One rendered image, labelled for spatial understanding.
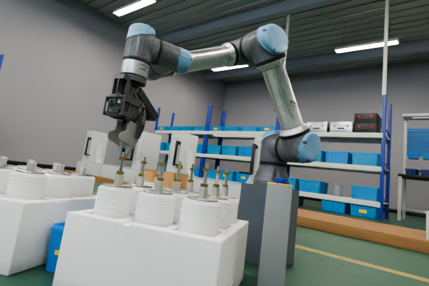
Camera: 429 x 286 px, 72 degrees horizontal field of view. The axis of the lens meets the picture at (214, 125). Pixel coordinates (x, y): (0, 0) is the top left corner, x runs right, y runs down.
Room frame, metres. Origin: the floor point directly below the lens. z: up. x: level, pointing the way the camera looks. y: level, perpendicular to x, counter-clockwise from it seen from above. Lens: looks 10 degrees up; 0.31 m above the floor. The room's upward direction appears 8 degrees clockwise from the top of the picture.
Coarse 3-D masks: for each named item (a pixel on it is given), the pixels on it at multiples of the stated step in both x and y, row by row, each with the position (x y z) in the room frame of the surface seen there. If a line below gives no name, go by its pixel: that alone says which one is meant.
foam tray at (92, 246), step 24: (72, 216) 0.75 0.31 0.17; (96, 216) 0.74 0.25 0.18; (72, 240) 0.74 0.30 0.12; (96, 240) 0.73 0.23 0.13; (120, 240) 0.71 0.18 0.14; (144, 240) 0.69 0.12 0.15; (168, 240) 0.68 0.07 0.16; (192, 240) 0.66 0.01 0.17; (216, 240) 0.65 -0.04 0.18; (240, 240) 0.88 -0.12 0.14; (72, 264) 0.74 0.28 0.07; (96, 264) 0.72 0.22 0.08; (120, 264) 0.71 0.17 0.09; (144, 264) 0.69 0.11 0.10; (168, 264) 0.68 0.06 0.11; (192, 264) 0.66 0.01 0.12; (216, 264) 0.65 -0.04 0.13; (240, 264) 0.93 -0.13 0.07
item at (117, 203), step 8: (104, 192) 0.76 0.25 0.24; (112, 192) 0.76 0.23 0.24; (120, 192) 0.76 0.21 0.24; (128, 192) 0.78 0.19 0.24; (96, 200) 0.78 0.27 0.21; (104, 200) 0.76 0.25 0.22; (112, 200) 0.76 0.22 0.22; (120, 200) 0.77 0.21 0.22; (128, 200) 0.78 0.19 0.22; (96, 208) 0.77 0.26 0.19; (104, 208) 0.76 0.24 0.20; (112, 208) 0.76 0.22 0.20; (120, 208) 0.77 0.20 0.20; (128, 208) 0.79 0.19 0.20; (112, 216) 0.76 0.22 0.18; (120, 216) 0.77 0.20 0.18; (128, 216) 0.79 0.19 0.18
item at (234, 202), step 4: (232, 200) 0.93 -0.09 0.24; (236, 200) 0.94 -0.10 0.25; (232, 204) 0.93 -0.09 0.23; (236, 204) 0.94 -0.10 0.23; (232, 208) 0.93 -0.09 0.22; (236, 208) 0.95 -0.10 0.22; (232, 212) 0.93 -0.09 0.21; (236, 212) 0.95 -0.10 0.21; (232, 216) 0.93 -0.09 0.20; (236, 216) 0.95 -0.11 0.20; (232, 220) 0.93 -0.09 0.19; (236, 220) 0.96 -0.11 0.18
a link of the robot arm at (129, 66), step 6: (126, 60) 0.76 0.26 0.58; (132, 60) 0.76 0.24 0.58; (126, 66) 0.76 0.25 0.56; (132, 66) 0.76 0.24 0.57; (138, 66) 0.76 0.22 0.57; (144, 66) 0.77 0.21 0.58; (120, 72) 0.77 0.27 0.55; (126, 72) 0.76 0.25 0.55; (132, 72) 0.76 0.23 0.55; (138, 72) 0.76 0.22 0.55; (144, 72) 0.78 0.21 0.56; (144, 78) 0.79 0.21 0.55
